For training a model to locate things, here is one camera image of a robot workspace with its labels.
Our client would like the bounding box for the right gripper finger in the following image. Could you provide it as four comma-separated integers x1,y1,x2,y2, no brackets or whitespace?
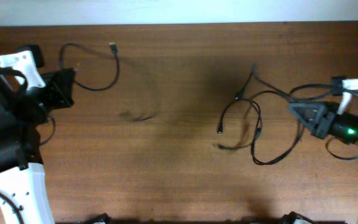
289,108,316,133
288,103,326,116

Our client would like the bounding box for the black USB cable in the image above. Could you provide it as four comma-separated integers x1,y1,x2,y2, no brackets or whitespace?
213,63,338,166
58,42,121,92

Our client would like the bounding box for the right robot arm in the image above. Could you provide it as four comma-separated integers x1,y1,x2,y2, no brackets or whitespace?
288,101,358,222

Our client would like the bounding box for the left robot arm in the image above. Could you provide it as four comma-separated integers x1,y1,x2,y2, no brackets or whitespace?
0,68,75,223

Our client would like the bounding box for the left camera cable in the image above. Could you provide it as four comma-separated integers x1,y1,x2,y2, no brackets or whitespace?
0,181,26,224

